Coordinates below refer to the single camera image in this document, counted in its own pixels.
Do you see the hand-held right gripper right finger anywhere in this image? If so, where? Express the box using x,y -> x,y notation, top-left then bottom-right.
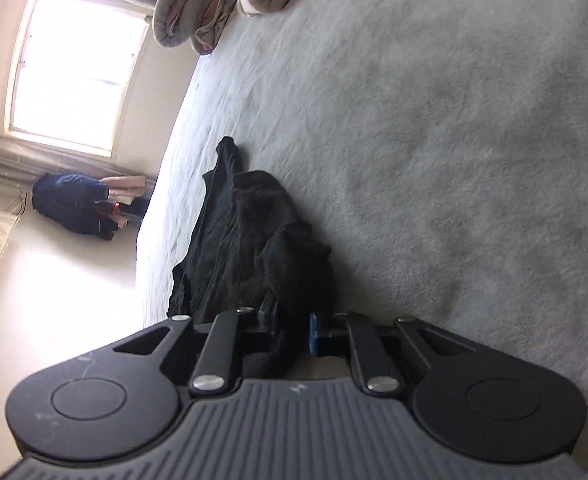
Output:
309,311 -> 476,396

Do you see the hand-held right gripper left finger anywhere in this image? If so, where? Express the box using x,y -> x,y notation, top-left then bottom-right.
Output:
113,305 -> 281,396

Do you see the black t-shirt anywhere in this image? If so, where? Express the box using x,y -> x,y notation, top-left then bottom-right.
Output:
168,136 -> 335,381

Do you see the pink hanging garment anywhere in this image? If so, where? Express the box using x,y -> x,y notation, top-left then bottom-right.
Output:
96,174 -> 151,232

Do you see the bed with grey sheet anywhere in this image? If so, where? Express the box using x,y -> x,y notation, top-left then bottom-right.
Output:
136,0 -> 588,411

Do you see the dark blue hanging jacket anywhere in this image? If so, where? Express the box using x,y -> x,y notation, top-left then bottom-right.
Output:
31,172 -> 114,241

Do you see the window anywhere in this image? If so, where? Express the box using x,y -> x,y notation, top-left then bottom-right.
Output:
4,0 -> 151,157

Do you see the folded grey pink comforter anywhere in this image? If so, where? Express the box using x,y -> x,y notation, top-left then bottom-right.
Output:
153,0 -> 256,56

